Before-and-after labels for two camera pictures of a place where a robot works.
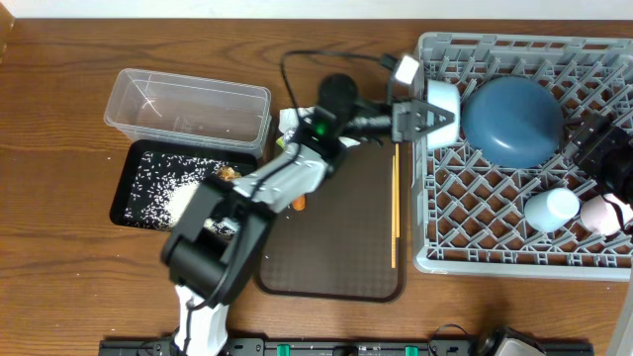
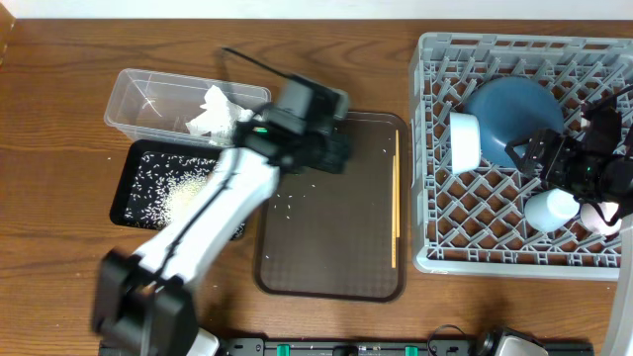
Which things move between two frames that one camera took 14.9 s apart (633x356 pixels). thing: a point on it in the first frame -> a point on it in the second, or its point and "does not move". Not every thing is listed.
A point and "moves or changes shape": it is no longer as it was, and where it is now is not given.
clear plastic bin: (161, 108) does not move
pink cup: (602, 217) does not move
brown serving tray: (349, 243) does not move
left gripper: (402, 119) -> (339, 155)
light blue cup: (550, 210) does not move
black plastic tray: (161, 183) does not move
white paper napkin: (292, 118) moves or changes shape
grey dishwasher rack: (469, 215) does not move
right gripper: (599, 135) -> (563, 146)
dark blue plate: (513, 122) does not move
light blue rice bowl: (444, 94) -> (465, 141)
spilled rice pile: (162, 190) does not move
